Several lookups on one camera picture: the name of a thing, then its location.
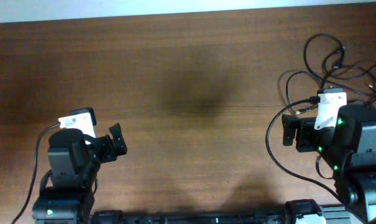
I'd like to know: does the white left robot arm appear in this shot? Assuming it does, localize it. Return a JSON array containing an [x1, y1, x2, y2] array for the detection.
[[32, 108, 127, 223]]

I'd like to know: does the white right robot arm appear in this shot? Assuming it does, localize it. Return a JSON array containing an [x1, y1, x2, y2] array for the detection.
[[282, 105, 376, 223]]

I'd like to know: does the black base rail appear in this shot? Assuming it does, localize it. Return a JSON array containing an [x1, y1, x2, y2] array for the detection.
[[88, 199, 352, 224]]

